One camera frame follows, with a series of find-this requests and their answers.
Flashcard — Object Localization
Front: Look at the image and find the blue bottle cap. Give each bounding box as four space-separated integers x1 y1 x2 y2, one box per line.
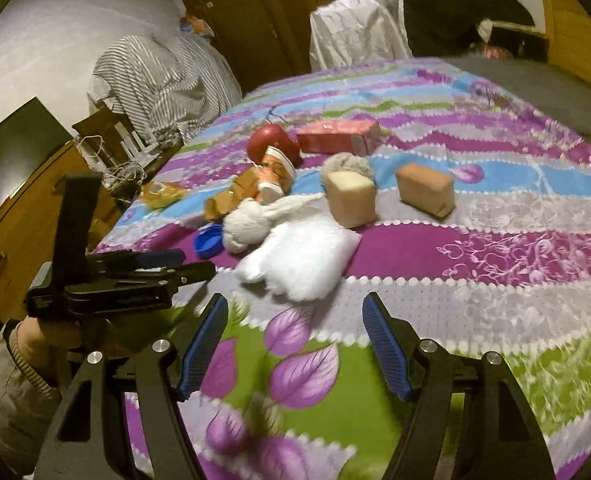
193 223 224 259

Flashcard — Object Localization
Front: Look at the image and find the white towel sock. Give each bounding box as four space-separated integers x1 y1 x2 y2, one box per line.
222 195 327 254

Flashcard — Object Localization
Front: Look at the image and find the gold cardboard box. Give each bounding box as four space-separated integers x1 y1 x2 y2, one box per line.
203 167 258 222

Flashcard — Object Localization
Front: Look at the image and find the pale yellow sponge block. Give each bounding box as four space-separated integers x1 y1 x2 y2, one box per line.
325 171 377 229

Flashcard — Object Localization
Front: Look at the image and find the brown sponge block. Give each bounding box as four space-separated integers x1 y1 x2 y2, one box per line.
395 162 455 219

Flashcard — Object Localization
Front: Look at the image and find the beige knitted ball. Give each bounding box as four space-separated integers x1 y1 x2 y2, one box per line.
320 152 376 182

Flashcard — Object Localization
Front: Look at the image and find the person left hand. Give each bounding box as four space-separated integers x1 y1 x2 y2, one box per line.
15 318 82 380

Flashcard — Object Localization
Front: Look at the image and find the wooden chest of drawers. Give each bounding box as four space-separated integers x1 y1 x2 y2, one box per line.
0 140 122 323

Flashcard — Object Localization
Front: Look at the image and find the gold foil candy wrapper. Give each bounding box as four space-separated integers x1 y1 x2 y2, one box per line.
140 181 190 210

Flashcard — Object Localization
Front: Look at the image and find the dark wooden side chair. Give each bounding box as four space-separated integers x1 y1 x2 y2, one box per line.
73 107 179 202

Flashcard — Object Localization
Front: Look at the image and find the black flat television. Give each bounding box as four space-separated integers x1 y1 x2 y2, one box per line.
0 98 72 207

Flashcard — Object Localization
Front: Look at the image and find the striped grey white cloth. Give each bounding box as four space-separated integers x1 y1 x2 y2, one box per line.
87 34 242 146

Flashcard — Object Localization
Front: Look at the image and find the red apple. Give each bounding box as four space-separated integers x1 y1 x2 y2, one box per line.
246 124 302 167

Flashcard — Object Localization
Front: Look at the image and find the colourful striped floral bedsheet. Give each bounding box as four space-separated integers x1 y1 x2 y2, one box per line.
100 58 591 479

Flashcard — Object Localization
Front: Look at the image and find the red pink carton box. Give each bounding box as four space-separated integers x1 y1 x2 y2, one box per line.
297 119 382 156

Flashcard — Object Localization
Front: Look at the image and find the dark wooden door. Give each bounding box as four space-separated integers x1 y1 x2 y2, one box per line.
181 0 295 93

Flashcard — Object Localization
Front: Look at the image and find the silver cloth covered chair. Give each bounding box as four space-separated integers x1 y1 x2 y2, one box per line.
309 0 413 72

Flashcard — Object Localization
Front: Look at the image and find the wooden bed headboard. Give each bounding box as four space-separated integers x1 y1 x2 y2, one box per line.
543 0 591 83

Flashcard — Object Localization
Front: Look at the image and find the black cloth pile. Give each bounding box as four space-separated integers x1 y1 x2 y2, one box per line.
403 0 535 58

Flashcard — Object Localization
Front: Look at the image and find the white cables bundle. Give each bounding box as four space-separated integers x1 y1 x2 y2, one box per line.
77 134 170 191

